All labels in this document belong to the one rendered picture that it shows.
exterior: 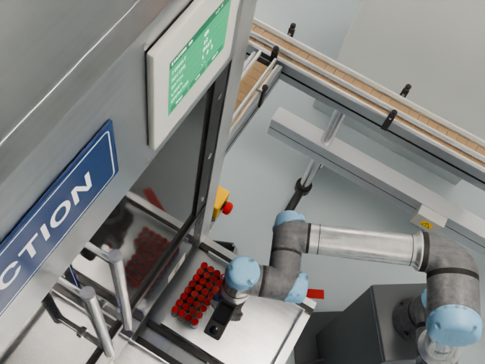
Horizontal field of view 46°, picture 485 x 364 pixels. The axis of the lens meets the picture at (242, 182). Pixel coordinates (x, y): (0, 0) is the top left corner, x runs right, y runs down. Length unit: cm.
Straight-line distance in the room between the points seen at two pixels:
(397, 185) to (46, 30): 199
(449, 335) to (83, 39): 105
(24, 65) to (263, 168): 243
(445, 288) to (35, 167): 101
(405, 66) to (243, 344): 158
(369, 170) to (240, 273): 126
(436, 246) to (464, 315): 17
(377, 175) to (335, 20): 148
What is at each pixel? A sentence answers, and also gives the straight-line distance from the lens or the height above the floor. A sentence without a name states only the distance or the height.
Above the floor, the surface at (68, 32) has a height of 210.
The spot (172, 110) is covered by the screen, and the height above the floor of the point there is 191.
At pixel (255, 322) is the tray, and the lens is 176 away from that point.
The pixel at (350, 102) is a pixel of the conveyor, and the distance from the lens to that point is 214.
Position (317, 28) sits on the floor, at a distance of 362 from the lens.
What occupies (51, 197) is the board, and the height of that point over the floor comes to 201.
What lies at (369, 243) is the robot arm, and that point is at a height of 135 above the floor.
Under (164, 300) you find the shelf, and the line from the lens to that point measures 176.
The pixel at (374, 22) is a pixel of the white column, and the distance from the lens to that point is 270.
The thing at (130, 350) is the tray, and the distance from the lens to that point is 173.
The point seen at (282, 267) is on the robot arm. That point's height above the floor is 132.
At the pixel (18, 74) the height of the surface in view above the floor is 210.
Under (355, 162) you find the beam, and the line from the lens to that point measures 246.
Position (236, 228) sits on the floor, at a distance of 281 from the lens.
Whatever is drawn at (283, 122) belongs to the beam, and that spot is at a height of 55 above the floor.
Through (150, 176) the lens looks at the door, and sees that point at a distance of 96.
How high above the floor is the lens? 258
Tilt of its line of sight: 62 degrees down
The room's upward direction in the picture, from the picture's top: 16 degrees clockwise
